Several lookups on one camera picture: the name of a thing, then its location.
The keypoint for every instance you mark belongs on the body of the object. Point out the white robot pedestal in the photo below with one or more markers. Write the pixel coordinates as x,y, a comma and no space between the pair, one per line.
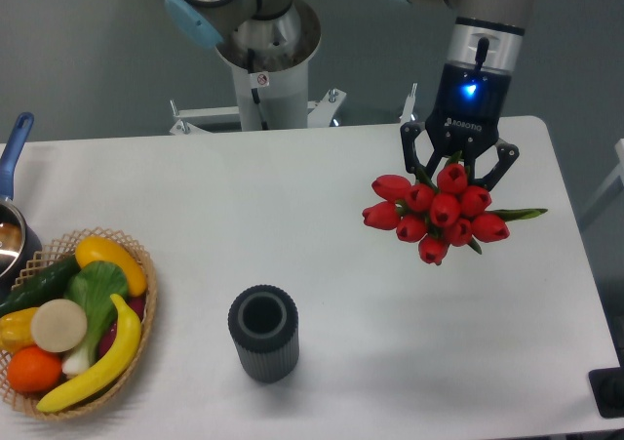
269,61

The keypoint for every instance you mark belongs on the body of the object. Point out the red tulip bouquet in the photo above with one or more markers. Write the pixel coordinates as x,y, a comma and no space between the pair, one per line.
438,213

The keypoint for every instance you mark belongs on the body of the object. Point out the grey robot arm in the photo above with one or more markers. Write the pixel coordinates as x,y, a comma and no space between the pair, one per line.
487,33

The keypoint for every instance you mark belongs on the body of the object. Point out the dark grey ribbed vase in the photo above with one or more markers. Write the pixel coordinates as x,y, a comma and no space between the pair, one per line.
263,323

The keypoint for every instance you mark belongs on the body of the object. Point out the green cucumber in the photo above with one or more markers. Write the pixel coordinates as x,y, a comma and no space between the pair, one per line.
49,284

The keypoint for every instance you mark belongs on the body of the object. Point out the steel pot blue handle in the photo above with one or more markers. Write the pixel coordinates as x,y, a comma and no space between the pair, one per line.
19,242

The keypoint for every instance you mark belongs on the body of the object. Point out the orange fruit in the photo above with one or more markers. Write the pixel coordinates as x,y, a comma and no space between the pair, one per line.
33,370

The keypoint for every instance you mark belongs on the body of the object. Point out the dark red vegetable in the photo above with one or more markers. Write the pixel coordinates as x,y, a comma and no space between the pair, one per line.
137,304

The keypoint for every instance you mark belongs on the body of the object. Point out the green bok choy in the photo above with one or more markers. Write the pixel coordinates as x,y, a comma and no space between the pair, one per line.
91,289

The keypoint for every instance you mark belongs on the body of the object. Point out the woven wicker basket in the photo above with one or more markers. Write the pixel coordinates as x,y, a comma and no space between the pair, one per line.
57,250

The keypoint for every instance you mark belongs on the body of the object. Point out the white furniture part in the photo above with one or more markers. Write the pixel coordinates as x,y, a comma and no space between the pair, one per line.
608,190

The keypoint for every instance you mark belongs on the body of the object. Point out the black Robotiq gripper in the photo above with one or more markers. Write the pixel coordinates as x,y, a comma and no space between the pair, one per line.
464,120

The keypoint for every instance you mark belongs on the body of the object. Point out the black device at table edge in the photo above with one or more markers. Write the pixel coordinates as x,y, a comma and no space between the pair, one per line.
607,387

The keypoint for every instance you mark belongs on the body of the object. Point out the yellow banana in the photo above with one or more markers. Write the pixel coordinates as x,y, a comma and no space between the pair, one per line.
106,370

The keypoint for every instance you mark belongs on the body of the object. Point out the beige round slice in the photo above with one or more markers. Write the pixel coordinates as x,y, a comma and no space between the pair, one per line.
58,325

